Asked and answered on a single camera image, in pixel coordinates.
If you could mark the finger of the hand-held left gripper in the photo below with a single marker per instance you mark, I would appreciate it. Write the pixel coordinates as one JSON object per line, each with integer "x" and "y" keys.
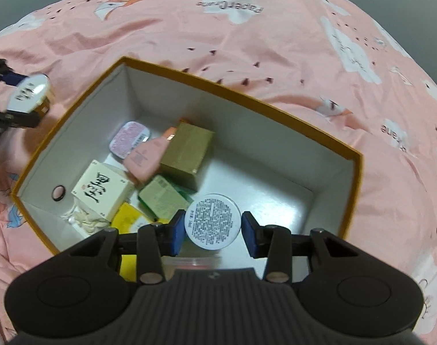
{"x": 22, "y": 119}
{"x": 13, "y": 78}

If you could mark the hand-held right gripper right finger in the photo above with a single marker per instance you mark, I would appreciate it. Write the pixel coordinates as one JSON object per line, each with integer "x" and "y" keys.
{"x": 249, "y": 235}

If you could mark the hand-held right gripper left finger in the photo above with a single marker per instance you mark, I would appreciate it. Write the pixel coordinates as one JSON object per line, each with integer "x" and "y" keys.
{"x": 177, "y": 235}

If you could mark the white and gold round compact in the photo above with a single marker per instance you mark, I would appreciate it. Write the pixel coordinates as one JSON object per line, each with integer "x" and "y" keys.
{"x": 26, "y": 91}

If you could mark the clear box with pink sponge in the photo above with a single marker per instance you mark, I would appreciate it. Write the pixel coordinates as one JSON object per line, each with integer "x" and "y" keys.
{"x": 193, "y": 261}

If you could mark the white round jar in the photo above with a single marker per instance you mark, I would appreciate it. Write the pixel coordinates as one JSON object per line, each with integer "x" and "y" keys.
{"x": 213, "y": 221}

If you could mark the green bottle with label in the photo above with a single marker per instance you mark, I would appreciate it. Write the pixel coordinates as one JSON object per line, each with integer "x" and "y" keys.
{"x": 161, "y": 196}

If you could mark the yellow tube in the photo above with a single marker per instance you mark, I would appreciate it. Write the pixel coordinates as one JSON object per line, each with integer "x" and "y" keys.
{"x": 130, "y": 219}

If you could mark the orange cardboard box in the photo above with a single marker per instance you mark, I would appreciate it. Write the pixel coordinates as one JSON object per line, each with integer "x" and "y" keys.
{"x": 268, "y": 158}

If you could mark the gold cardboard box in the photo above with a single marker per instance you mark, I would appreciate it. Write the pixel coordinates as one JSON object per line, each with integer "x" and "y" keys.
{"x": 186, "y": 154}

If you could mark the pink bottle with orange cap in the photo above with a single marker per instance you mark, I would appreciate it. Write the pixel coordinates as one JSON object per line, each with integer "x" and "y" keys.
{"x": 144, "y": 158}

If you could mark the white box with black print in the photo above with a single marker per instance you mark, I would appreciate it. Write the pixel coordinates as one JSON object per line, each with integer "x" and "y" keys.
{"x": 100, "y": 190}

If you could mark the pink flat tin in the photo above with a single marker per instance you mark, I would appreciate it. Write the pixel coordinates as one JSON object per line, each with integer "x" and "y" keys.
{"x": 126, "y": 138}

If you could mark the pink printed blanket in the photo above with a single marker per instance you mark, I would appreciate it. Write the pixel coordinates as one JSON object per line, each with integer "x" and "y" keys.
{"x": 240, "y": 43}

